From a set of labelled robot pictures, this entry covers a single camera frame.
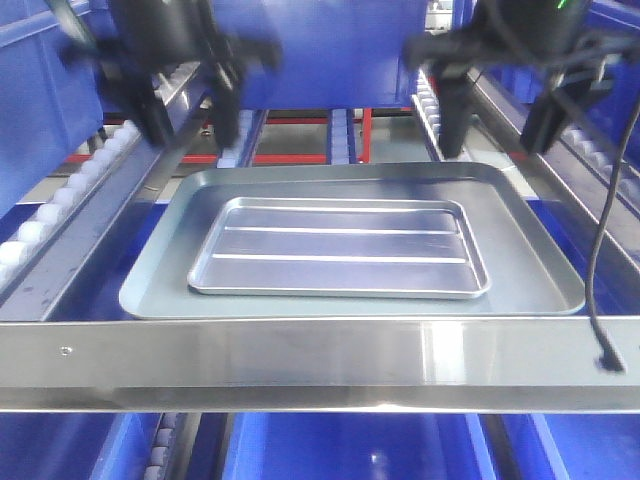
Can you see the large grey metal tray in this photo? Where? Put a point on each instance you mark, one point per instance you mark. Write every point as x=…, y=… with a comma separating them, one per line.
x=529, y=273

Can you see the large blue bin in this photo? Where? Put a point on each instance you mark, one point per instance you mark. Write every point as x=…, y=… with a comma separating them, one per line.
x=551, y=37
x=48, y=107

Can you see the centre white roller track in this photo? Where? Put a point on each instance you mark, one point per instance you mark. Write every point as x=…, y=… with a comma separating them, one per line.
x=341, y=141

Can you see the blue bin below shelf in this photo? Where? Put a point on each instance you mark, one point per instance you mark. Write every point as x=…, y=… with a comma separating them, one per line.
x=357, y=446

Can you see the far left roller track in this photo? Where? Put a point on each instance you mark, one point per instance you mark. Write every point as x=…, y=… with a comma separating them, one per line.
x=65, y=195

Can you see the right white roller track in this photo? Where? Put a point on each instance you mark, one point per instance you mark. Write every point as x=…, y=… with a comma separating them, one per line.
x=426, y=109

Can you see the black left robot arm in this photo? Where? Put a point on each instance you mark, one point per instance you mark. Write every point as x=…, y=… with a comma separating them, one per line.
x=152, y=35

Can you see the left steel divider rail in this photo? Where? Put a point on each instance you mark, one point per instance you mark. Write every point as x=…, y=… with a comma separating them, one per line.
x=183, y=94

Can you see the far right roller track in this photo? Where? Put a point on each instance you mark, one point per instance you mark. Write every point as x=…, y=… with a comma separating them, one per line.
x=597, y=160

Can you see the large blue bin right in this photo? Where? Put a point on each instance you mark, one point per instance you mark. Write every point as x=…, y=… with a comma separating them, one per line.
x=551, y=37

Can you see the red metal floor frame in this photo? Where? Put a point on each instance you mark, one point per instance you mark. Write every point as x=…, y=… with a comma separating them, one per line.
x=381, y=135

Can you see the steel shelf front rail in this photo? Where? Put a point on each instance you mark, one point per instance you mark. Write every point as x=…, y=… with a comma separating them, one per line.
x=384, y=364

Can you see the large blue bin left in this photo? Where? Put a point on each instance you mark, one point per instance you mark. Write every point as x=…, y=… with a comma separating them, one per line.
x=48, y=107

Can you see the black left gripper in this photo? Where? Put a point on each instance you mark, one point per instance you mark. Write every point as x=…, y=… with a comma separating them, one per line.
x=127, y=66

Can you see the ribbed silver metal tray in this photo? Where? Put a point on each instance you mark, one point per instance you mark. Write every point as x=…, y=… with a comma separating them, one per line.
x=416, y=249

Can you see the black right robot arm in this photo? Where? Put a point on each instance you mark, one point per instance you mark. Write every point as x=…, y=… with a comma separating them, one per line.
x=550, y=37

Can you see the white roller track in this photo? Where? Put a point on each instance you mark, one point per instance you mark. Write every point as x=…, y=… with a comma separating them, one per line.
x=426, y=109
x=242, y=153
x=341, y=141

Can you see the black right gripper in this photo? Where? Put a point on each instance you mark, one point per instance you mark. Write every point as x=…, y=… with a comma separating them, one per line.
x=450, y=57

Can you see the blue bin rear centre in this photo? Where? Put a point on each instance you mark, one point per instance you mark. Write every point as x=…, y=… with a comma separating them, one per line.
x=335, y=54

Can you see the left white roller track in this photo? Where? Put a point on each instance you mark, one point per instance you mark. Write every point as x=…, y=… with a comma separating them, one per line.
x=242, y=153

